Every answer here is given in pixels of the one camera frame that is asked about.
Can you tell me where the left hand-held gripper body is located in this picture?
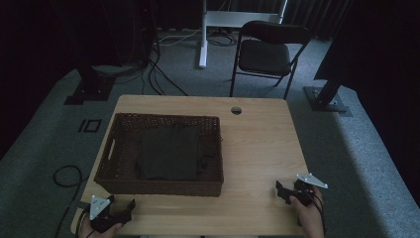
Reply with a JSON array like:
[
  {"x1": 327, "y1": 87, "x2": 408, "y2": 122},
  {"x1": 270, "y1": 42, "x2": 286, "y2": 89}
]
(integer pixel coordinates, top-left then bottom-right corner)
[{"x1": 88, "y1": 194, "x2": 128, "y2": 234}]

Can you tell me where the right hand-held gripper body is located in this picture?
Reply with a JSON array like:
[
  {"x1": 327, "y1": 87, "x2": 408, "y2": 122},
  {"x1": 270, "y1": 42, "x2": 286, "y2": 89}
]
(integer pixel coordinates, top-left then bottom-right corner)
[{"x1": 291, "y1": 173, "x2": 329, "y2": 207}]

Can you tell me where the brown wicker basket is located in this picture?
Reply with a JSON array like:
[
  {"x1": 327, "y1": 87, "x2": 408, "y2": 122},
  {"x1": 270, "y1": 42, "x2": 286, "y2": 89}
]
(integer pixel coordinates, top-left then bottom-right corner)
[{"x1": 93, "y1": 112, "x2": 225, "y2": 198}]

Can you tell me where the dark cloth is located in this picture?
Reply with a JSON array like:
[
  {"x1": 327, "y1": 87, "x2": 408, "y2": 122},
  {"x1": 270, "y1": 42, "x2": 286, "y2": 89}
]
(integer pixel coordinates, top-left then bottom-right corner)
[{"x1": 136, "y1": 124, "x2": 209, "y2": 182}]

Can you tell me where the person's left hand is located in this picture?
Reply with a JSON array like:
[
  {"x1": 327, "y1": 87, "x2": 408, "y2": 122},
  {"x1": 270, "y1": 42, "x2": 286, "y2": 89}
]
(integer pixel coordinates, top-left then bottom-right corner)
[{"x1": 78, "y1": 217, "x2": 123, "y2": 238}]

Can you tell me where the person's right hand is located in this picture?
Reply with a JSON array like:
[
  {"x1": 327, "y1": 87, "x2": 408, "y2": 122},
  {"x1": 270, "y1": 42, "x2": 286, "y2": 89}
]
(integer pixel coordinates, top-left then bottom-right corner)
[{"x1": 290, "y1": 187, "x2": 326, "y2": 238}]

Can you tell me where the black slanted stand with base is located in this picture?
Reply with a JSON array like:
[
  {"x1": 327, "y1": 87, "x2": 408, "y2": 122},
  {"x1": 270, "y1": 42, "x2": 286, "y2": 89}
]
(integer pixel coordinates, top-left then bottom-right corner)
[{"x1": 303, "y1": 39, "x2": 353, "y2": 117}]

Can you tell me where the black stand with square base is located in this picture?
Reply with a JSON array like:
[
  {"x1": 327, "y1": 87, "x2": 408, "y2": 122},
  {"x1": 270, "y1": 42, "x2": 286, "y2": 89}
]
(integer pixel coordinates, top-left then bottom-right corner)
[{"x1": 63, "y1": 63, "x2": 117, "y2": 106}]

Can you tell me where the black folding chair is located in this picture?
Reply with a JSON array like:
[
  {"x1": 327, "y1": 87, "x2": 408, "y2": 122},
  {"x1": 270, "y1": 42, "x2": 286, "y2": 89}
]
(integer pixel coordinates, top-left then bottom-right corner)
[{"x1": 230, "y1": 20, "x2": 312, "y2": 100}]

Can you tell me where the dark curtain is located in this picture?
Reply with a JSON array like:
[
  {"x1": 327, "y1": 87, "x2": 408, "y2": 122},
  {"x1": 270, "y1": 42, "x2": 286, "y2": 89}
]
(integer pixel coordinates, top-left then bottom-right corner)
[{"x1": 285, "y1": 0, "x2": 353, "y2": 42}]

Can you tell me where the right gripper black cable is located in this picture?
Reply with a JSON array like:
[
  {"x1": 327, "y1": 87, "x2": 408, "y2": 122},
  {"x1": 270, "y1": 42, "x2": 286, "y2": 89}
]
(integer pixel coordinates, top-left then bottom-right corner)
[{"x1": 306, "y1": 189, "x2": 327, "y2": 236}]

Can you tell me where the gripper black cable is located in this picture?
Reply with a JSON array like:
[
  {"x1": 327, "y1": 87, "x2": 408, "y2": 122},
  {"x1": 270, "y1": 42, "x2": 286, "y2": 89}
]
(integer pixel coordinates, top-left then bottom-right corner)
[
  {"x1": 74, "y1": 203, "x2": 97, "y2": 238},
  {"x1": 306, "y1": 189, "x2": 327, "y2": 236}
]

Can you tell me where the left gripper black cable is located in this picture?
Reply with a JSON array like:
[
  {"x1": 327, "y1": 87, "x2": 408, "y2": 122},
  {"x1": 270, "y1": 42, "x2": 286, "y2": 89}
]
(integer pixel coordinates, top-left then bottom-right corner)
[{"x1": 74, "y1": 203, "x2": 97, "y2": 238}]

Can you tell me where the black looped floor cable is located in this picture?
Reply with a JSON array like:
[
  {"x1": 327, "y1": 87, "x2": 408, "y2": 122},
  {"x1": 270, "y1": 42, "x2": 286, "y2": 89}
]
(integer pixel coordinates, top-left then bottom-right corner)
[{"x1": 52, "y1": 165, "x2": 87, "y2": 238}]

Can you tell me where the bundle of black floor cables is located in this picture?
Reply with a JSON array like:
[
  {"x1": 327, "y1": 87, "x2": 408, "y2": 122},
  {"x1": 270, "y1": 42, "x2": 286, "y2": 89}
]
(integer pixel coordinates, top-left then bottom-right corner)
[{"x1": 113, "y1": 46, "x2": 190, "y2": 97}]

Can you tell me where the white floor cable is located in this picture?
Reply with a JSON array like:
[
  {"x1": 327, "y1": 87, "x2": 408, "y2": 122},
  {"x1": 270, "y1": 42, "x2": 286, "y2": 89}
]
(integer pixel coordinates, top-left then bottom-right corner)
[{"x1": 157, "y1": 28, "x2": 203, "y2": 48}]

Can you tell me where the white metal desk frame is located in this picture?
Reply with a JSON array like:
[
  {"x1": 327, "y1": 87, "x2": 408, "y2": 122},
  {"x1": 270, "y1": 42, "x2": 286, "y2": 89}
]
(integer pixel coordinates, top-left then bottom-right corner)
[{"x1": 198, "y1": 0, "x2": 288, "y2": 69}]

